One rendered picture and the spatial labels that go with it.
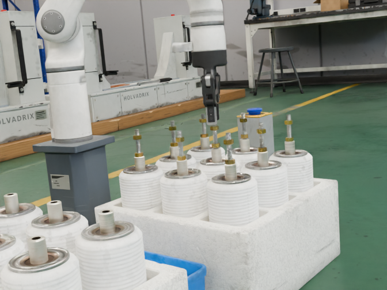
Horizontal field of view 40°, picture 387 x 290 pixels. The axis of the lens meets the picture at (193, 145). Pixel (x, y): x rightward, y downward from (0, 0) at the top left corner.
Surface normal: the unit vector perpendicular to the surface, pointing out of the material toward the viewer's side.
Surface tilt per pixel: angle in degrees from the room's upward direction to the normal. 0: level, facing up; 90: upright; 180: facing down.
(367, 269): 0
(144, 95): 90
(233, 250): 90
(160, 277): 0
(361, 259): 0
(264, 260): 90
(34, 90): 90
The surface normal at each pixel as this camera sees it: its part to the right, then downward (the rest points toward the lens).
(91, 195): 0.85, 0.02
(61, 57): -0.07, -0.88
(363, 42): -0.51, 0.19
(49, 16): -0.11, 0.09
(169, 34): -0.51, -0.18
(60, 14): 0.08, 0.18
